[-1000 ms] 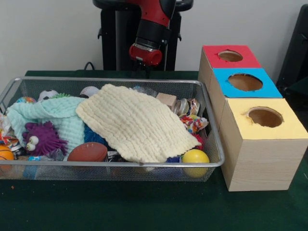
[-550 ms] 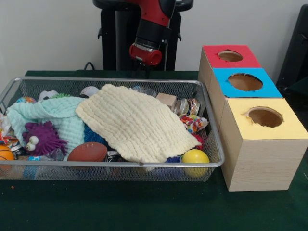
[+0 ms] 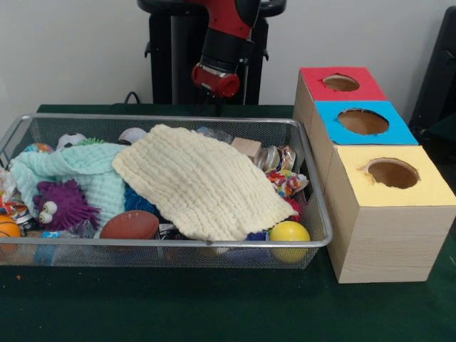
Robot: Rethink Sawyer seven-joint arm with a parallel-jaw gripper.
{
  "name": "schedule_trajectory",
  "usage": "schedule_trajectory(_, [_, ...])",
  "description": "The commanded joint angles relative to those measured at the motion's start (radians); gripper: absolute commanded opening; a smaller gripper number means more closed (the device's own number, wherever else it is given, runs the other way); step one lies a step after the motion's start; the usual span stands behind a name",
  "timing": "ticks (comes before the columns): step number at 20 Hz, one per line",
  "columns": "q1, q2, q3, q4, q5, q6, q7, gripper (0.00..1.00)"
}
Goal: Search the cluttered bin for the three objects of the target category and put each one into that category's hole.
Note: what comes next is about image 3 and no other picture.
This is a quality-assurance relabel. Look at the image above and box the orange toy basketball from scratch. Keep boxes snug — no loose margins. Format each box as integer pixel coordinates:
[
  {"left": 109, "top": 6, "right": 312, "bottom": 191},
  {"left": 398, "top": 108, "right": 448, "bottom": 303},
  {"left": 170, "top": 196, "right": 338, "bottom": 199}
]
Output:
[{"left": 0, "top": 214, "right": 22, "bottom": 240}]

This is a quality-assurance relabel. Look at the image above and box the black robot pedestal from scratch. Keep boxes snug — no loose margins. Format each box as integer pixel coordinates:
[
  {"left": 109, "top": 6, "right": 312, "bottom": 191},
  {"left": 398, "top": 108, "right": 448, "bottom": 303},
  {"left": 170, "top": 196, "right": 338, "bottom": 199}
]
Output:
[{"left": 138, "top": 0, "right": 286, "bottom": 106}]

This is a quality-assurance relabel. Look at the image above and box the clear plastic packet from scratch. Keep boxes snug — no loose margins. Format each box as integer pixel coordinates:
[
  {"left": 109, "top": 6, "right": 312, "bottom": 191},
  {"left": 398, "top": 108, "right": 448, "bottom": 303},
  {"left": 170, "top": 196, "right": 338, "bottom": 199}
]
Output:
[{"left": 197, "top": 126, "right": 235, "bottom": 144}]

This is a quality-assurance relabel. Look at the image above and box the small soccer ball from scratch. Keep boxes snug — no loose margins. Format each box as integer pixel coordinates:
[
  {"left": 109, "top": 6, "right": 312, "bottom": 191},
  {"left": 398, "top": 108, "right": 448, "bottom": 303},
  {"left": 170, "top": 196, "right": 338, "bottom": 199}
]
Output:
[{"left": 56, "top": 133, "right": 87, "bottom": 150}]

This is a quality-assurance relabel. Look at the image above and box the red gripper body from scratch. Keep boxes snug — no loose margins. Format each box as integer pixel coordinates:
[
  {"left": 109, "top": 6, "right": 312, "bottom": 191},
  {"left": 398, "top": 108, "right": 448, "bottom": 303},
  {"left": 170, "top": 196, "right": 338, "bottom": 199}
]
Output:
[{"left": 191, "top": 63, "right": 242, "bottom": 99}]

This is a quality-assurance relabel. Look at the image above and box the mint green cloth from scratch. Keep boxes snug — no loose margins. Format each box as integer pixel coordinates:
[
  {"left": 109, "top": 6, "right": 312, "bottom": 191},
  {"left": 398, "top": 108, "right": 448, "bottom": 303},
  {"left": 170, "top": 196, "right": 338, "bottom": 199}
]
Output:
[{"left": 9, "top": 142, "right": 129, "bottom": 229}]

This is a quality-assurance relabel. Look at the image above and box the brown toy football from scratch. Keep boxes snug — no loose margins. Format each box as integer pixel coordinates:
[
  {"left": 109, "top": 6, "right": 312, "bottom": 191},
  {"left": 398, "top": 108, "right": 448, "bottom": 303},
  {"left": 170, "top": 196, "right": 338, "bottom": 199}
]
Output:
[{"left": 99, "top": 210, "right": 160, "bottom": 240}]

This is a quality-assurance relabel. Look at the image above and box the colourful crinkly packet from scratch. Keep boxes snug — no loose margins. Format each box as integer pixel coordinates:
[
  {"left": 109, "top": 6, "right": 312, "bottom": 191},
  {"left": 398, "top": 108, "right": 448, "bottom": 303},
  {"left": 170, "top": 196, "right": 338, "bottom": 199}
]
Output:
[{"left": 266, "top": 169, "right": 309, "bottom": 199}]

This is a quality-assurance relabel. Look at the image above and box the black chair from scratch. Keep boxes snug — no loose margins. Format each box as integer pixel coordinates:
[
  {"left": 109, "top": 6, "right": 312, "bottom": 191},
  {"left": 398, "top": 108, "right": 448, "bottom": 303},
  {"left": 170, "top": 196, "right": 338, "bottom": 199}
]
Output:
[{"left": 410, "top": 7, "right": 456, "bottom": 143}]

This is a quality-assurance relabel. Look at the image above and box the purple spiky toy with eyes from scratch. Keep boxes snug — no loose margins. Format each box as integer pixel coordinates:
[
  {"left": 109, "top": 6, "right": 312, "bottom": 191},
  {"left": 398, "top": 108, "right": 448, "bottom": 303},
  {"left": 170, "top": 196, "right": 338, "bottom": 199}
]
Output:
[{"left": 33, "top": 180, "right": 101, "bottom": 232}]

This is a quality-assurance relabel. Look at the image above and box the yellow ball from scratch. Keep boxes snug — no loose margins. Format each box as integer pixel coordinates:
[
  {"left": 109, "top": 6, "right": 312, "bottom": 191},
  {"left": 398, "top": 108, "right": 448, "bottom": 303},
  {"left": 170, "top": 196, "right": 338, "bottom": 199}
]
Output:
[{"left": 269, "top": 220, "right": 311, "bottom": 263}]

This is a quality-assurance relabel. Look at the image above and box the cream yellow cloth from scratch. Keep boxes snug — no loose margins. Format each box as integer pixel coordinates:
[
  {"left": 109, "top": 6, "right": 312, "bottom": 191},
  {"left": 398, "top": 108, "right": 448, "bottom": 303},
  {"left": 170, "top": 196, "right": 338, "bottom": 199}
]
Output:
[{"left": 112, "top": 124, "right": 299, "bottom": 242}]

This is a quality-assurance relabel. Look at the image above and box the white ball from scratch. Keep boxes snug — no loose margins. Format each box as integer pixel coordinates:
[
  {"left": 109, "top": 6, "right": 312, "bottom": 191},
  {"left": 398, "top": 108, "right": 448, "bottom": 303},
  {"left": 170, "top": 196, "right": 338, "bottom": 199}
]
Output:
[{"left": 118, "top": 128, "right": 147, "bottom": 145}]

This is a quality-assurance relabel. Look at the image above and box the small wooden block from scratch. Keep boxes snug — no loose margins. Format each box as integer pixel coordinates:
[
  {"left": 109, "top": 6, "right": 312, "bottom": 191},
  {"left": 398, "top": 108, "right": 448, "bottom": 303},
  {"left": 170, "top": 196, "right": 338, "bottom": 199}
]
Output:
[{"left": 231, "top": 137, "right": 262, "bottom": 162}]

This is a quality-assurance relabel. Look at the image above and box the dark green table cloth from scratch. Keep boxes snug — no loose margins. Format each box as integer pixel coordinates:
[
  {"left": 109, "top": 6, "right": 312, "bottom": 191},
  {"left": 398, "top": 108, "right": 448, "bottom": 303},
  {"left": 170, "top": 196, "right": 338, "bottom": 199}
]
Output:
[{"left": 0, "top": 103, "right": 456, "bottom": 342}]

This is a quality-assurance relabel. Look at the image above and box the clear mesh bin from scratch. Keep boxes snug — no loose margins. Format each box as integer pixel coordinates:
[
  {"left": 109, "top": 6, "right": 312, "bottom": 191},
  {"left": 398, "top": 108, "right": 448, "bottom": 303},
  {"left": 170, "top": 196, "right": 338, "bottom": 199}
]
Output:
[{"left": 0, "top": 113, "right": 333, "bottom": 270}]

